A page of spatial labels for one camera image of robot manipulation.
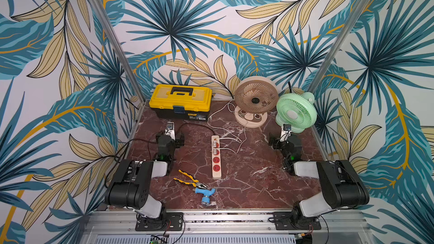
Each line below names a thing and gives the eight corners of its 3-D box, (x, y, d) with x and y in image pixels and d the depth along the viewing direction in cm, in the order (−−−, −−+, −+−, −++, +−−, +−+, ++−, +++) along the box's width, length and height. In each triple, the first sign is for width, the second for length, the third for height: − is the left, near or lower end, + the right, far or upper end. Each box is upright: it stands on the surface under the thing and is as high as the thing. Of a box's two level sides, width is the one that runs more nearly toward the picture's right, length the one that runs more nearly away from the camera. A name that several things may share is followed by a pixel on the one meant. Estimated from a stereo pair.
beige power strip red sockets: (210, 179, 87) (210, 177, 84) (211, 138, 103) (211, 135, 100) (221, 179, 87) (221, 177, 84) (220, 138, 103) (220, 135, 100)
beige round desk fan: (235, 127, 108) (241, 89, 83) (234, 115, 114) (239, 76, 89) (267, 127, 108) (283, 89, 83) (264, 115, 114) (278, 76, 89)
